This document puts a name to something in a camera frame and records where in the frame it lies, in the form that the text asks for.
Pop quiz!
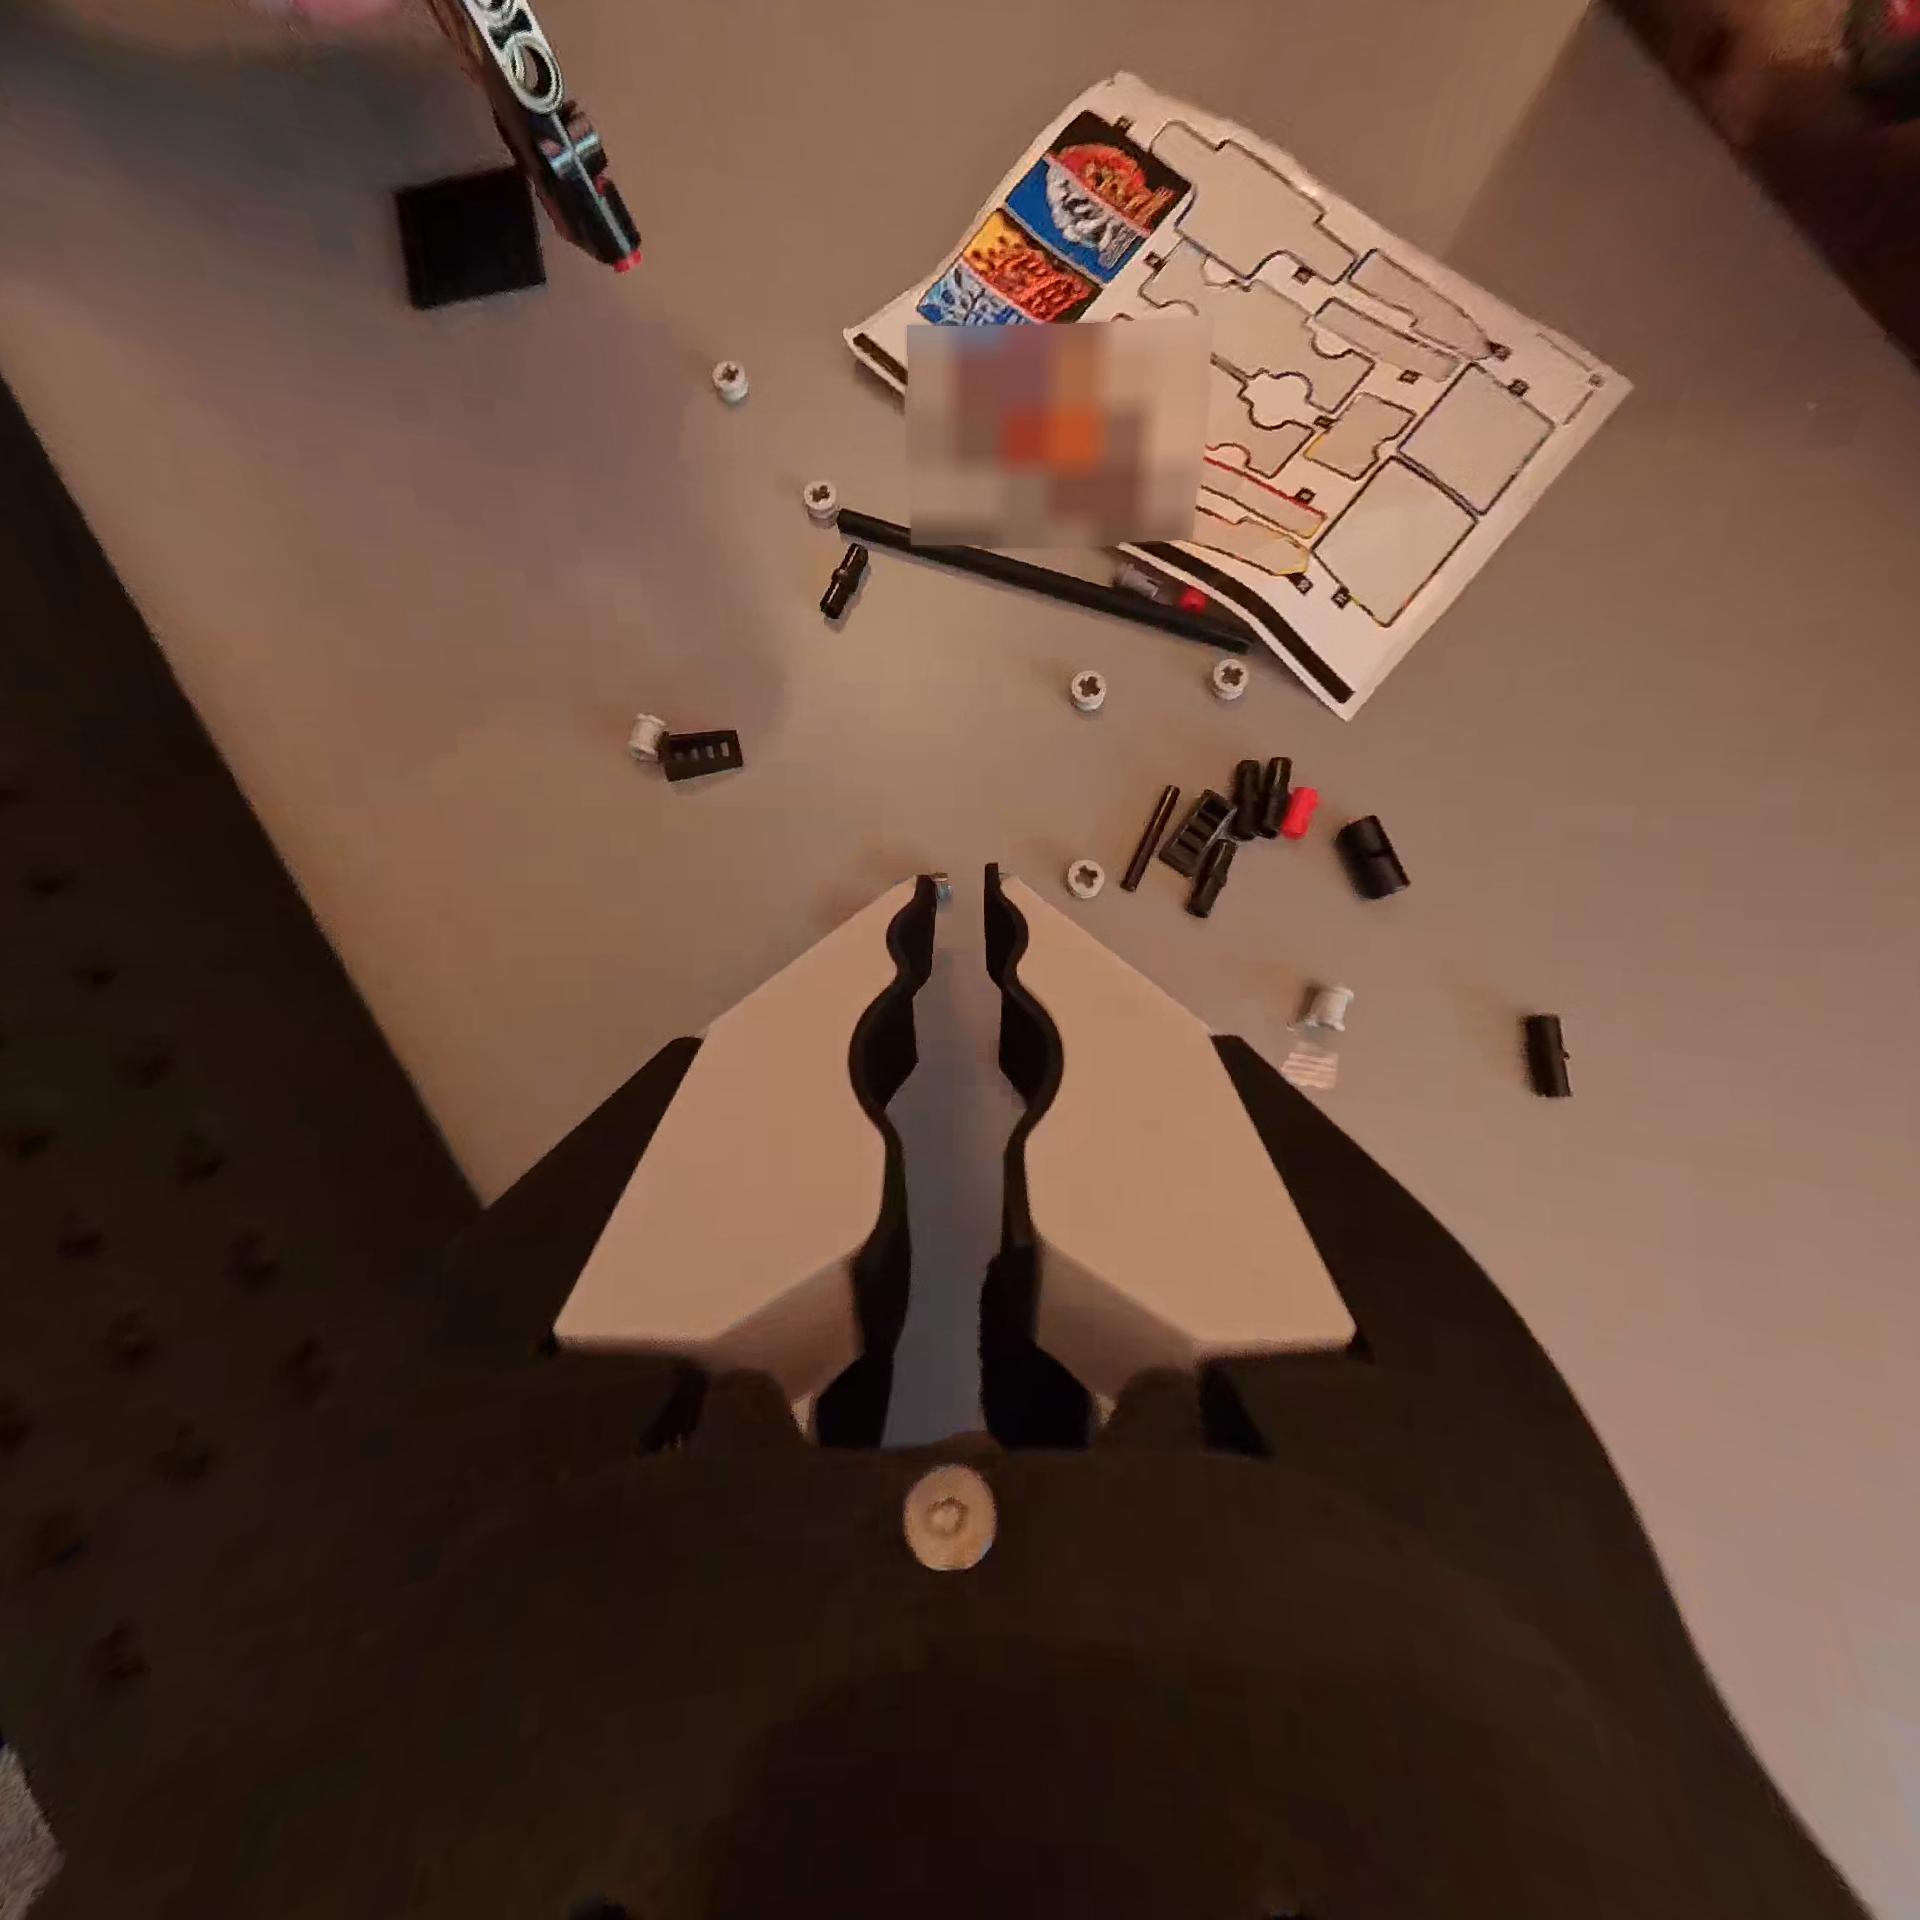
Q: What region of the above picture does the grey desk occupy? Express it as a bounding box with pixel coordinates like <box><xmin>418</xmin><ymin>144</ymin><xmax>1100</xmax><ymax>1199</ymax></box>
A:
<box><xmin>0</xmin><ymin>0</ymin><xmax>1920</xmax><ymax>1907</ymax></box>

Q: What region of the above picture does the black smooth square tile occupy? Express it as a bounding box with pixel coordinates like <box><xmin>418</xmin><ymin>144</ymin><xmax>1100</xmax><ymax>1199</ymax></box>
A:
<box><xmin>393</xmin><ymin>168</ymin><xmax>546</xmax><ymax>314</ymax></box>

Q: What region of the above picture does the long black toy axle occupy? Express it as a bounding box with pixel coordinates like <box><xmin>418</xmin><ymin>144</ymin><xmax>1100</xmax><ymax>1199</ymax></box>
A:
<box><xmin>834</xmin><ymin>510</ymin><xmax>1254</xmax><ymax>656</ymax></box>

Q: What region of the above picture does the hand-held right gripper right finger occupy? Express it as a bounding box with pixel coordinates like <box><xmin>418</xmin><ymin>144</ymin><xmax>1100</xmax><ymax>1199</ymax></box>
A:
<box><xmin>979</xmin><ymin>863</ymin><xmax>1359</xmax><ymax>1449</ymax></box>

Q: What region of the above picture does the sticker sheet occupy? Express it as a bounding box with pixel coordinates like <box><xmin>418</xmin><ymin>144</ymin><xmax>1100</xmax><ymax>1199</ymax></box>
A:
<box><xmin>843</xmin><ymin>72</ymin><xmax>1634</xmax><ymax>722</ymax></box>

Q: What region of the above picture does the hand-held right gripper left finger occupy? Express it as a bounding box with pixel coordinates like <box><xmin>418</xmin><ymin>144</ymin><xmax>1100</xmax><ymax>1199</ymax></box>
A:
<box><xmin>551</xmin><ymin>874</ymin><xmax>943</xmax><ymax>1449</ymax></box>

